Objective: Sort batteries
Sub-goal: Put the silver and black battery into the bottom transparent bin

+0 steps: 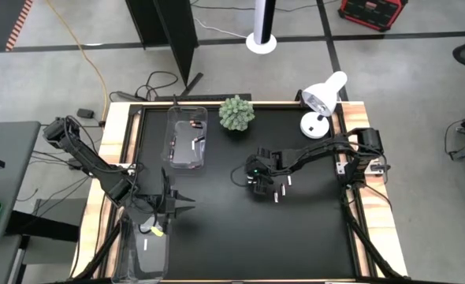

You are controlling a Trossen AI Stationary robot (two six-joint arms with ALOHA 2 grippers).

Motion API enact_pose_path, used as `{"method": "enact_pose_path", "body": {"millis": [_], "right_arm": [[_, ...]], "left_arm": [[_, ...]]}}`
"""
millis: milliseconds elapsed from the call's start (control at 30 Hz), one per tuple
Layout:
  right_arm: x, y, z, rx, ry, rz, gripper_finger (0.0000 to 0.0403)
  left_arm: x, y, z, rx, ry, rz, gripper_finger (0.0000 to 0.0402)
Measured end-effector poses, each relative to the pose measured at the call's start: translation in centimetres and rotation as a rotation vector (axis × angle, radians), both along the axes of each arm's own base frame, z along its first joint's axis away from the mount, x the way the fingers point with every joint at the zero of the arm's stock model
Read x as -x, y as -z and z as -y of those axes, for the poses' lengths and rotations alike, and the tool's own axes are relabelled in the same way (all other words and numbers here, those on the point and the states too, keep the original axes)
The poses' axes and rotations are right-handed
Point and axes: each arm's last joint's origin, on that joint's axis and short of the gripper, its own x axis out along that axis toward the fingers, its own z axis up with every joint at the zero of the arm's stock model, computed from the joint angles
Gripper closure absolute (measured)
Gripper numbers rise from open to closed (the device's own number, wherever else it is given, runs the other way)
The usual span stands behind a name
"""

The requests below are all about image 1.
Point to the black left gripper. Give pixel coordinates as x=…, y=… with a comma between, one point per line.
x=167, y=203

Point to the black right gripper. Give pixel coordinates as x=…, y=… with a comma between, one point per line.
x=262, y=165

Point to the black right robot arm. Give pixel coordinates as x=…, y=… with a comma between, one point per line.
x=315, y=152

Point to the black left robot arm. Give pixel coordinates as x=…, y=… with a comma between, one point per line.
x=94, y=165

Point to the green artificial potted plant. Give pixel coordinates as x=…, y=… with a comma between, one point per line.
x=236, y=114

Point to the clear plastic bin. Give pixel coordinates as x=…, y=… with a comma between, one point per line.
x=177, y=114
x=153, y=256

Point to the black long bar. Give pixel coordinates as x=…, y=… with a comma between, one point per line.
x=201, y=97

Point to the white desk lamp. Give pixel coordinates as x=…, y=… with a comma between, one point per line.
x=323, y=94

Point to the white round-base floor stand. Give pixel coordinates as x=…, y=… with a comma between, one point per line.
x=261, y=43

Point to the black power adapter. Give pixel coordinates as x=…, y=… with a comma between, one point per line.
x=85, y=113

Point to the black desk foot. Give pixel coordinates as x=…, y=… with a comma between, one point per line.
x=39, y=225

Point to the black standing partition panel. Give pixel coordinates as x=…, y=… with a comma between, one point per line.
x=169, y=31

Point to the grey desk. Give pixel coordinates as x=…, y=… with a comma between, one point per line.
x=12, y=177

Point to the red black crate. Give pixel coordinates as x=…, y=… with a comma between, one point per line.
x=374, y=16

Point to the black diagonal frame strut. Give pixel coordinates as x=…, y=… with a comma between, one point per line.
x=368, y=244
x=102, y=248

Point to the wooden black table frame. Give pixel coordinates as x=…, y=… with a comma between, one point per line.
x=378, y=221

